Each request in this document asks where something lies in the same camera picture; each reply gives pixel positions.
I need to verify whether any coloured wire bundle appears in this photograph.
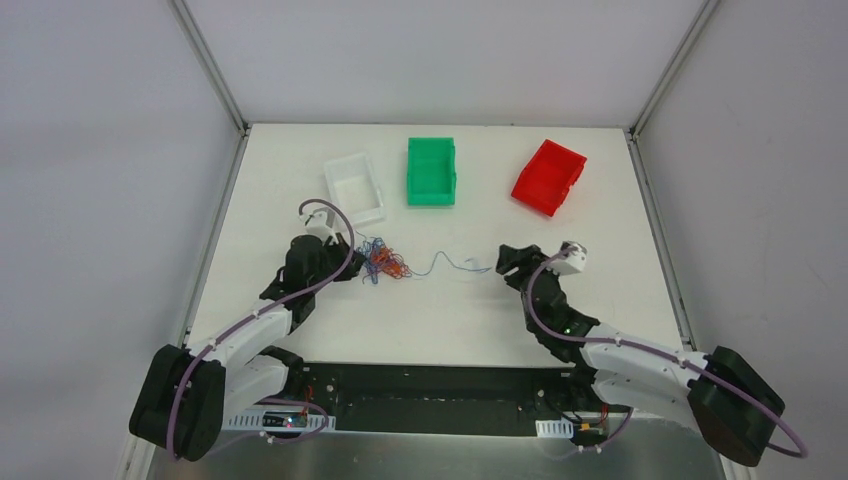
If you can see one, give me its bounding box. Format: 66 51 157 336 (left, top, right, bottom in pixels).
356 237 413 287

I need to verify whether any blue wire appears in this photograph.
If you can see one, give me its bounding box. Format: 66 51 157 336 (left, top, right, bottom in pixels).
407 250 495 280

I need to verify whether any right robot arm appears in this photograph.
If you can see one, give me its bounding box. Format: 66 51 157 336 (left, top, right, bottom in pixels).
495 242 785 467

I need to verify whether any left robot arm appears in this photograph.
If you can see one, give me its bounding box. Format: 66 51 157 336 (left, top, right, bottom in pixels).
128 234 366 461

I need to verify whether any white plastic bin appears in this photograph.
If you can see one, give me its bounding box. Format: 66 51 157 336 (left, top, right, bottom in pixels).
323 152 387 227

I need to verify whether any red plastic bin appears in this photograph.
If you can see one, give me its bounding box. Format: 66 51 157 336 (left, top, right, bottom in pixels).
511 139 587 217

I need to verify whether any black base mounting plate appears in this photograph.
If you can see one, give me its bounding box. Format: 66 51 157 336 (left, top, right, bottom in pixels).
267 362 626 437

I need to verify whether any green plastic bin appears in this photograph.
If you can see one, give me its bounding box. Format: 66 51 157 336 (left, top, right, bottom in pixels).
406 137 457 207

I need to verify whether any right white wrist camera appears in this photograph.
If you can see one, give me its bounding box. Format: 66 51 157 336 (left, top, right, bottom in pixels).
551 241 588 275

